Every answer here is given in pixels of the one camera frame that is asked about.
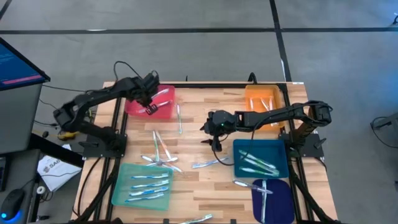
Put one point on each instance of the navy blue plastic bin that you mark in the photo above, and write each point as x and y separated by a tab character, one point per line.
280	202

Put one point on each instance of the blue white toothbrush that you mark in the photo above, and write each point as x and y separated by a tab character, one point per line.
149	191
144	197
150	184
149	176
208	162
174	168

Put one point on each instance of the purple white toothbrush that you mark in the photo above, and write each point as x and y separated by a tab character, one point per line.
248	185
263	202

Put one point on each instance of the blue screen monitor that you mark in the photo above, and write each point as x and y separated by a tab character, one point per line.
18	68

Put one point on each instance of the clear toothbrush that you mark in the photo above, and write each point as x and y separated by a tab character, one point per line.
146	158
161	92

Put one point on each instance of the mint green plastic bin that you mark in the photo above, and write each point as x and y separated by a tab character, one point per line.
124	171

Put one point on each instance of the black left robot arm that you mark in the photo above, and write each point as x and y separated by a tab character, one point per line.
93	98

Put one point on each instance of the white tape roll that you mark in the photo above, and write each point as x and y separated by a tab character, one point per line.
41	189

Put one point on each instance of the black table-level camera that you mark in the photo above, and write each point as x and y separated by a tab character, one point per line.
232	221

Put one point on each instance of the white paper sheet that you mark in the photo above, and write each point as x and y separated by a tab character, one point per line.
57	171

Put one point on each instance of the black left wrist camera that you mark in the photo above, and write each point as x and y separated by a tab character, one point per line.
153	77

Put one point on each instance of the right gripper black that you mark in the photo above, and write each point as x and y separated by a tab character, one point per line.
220	121

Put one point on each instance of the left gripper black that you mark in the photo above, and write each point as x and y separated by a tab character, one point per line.
143	91

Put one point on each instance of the pink plastic bin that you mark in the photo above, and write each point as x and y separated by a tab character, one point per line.
164	113

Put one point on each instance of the orange plastic bin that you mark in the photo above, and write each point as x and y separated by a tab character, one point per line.
258	90

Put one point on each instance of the pink white toothbrush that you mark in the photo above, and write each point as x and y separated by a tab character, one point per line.
161	104

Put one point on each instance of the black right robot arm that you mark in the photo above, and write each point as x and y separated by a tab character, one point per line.
280	113

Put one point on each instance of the black computer mouse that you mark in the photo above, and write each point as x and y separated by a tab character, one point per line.
12	203

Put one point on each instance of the black support beam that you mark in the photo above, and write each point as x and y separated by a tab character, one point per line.
56	149

